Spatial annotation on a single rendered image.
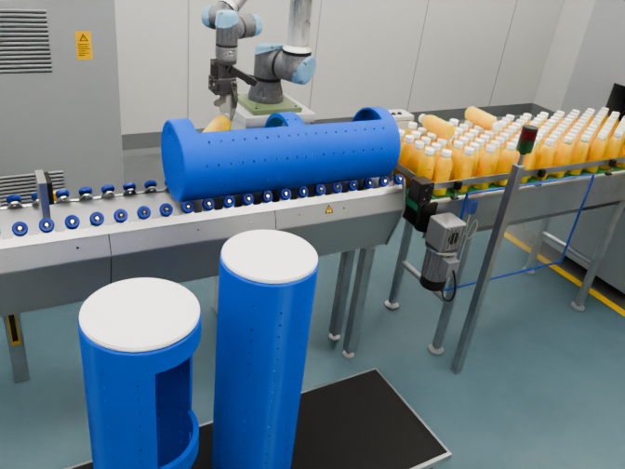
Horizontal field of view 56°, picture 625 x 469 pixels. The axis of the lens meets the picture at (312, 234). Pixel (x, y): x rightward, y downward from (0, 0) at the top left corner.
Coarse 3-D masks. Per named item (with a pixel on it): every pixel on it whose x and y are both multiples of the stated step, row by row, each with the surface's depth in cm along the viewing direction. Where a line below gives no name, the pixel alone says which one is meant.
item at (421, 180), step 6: (414, 180) 237; (420, 180) 237; (426, 180) 237; (414, 186) 237; (420, 186) 234; (426, 186) 235; (432, 186) 235; (408, 192) 241; (414, 192) 238; (420, 192) 235; (426, 192) 236; (414, 198) 238; (420, 198) 237; (426, 198) 237; (420, 204) 240; (426, 204) 242
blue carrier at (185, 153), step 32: (192, 128) 196; (256, 128) 205; (288, 128) 210; (320, 128) 216; (352, 128) 222; (384, 128) 228; (192, 160) 193; (224, 160) 198; (256, 160) 203; (288, 160) 210; (320, 160) 216; (352, 160) 223; (384, 160) 231; (192, 192) 199; (224, 192) 206; (256, 192) 217
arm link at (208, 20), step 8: (224, 0) 208; (232, 0) 208; (240, 0) 210; (208, 8) 207; (216, 8) 207; (224, 8) 207; (232, 8) 208; (240, 8) 212; (208, 16) 207; (208, 24) 209
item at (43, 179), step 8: (40, 176) 185; (48, 176) 187; (40, 184) 181; (48, 184) 183; (40, 192) 183; (48, 192) 184; (40, 200) 184; (48, 200) 185; (40, 208) 190; (48, 208) 186; (48, 216) 188
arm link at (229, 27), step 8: (216, 16) 193; (224, 16) 191; (232, 16) 192; (216, 24) 194; (224, 24) 192; (232, 24) 193; (240, 24) 196; (216, 32) 195; (224, 32) 193; (232, 32) 194; (240, 32) 197; (216, 40) 196; (224, 40) 195; (232, 40) 195
